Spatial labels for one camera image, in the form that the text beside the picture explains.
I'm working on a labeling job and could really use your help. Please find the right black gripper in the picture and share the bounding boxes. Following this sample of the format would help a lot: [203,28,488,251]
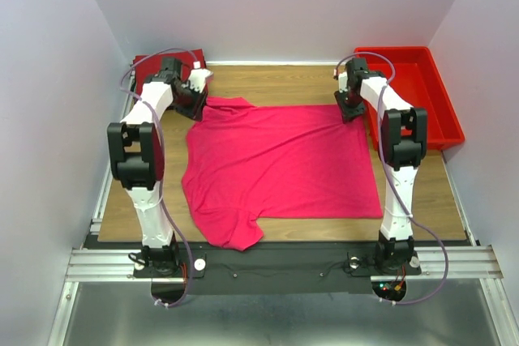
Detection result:
[335,87,368,122]

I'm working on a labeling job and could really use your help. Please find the pink t shirt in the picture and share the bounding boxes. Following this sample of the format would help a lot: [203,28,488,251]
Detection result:
[182,97,382,251]

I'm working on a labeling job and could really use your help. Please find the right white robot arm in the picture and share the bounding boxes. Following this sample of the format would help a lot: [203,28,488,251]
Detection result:
[333,52,427,273]

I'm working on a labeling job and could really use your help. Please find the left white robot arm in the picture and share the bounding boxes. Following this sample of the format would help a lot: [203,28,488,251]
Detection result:
[107,56,212,277]

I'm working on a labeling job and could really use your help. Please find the folded dark red shirt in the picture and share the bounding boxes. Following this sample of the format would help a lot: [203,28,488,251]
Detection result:
[132,49,206,95]

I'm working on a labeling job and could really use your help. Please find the red plastic bin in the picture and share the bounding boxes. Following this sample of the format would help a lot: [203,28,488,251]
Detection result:
[354,46,465,151]

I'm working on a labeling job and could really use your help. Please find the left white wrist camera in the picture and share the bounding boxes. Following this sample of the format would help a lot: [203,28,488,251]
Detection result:
[188,61,213,92]

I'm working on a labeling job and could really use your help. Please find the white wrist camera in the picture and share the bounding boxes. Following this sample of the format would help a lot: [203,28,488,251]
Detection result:
[188,61,213,92]
[333,69,350,93]

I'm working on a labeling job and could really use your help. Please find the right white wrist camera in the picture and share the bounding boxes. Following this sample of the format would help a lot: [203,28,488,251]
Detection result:
[333,69,350,93]

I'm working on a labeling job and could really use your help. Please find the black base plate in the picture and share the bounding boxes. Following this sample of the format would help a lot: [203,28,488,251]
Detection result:
[128,241,421,297]

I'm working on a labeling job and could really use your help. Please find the aluminium frame rail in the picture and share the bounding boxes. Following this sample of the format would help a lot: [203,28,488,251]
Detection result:
[48,246,503,345]

